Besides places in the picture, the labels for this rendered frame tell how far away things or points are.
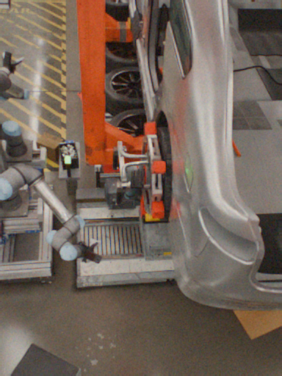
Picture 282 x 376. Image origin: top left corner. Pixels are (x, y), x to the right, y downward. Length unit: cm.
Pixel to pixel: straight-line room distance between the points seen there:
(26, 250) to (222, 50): 203
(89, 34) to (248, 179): 136
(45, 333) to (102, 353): 44
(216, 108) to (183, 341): 180
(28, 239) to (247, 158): 177
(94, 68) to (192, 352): 208
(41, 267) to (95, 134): 107
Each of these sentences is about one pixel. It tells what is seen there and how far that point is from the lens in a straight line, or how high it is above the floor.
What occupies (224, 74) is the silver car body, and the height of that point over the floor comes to 181.
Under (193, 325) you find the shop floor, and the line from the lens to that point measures 319.
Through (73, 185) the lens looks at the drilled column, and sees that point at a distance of 370.
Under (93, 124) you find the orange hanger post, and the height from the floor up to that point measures 95.
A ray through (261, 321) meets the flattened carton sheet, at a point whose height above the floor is 1.
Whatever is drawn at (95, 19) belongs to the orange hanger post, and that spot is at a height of 174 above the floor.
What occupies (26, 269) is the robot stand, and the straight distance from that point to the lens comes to 313.
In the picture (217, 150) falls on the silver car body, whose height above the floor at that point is 169.
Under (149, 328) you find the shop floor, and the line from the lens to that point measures 313.
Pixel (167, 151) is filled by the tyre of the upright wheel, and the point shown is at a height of 116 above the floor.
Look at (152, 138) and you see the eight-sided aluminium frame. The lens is 269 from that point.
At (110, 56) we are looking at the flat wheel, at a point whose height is 50.
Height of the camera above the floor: 290
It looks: 50 degrees down
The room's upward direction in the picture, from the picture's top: 6 degrees clockwise
